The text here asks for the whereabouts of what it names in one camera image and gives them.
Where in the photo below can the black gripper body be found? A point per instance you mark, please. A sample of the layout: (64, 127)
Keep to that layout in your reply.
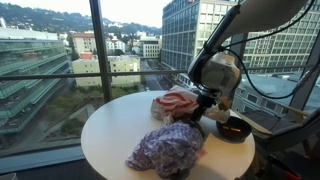
(204, 102)

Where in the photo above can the white plastic Target bag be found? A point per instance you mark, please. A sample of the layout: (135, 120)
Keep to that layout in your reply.
(179, 101)

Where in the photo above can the purple checkered cloth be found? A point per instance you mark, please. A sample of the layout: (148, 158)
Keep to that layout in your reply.
(168, 150)

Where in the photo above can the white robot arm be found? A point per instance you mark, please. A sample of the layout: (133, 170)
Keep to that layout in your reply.
(214, 72)

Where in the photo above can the small object in bowl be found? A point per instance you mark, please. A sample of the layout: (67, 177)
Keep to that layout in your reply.
(231, 129)

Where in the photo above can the black bowl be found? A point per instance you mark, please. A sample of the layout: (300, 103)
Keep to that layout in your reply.
(237, 123)

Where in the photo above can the round white table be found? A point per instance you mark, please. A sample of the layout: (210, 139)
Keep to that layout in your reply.
(111, 133)

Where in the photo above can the dark office chair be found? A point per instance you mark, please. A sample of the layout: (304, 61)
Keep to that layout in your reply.
(287, 134)

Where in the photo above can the window railing bar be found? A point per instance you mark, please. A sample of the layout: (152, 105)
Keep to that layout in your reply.
(109, 74)

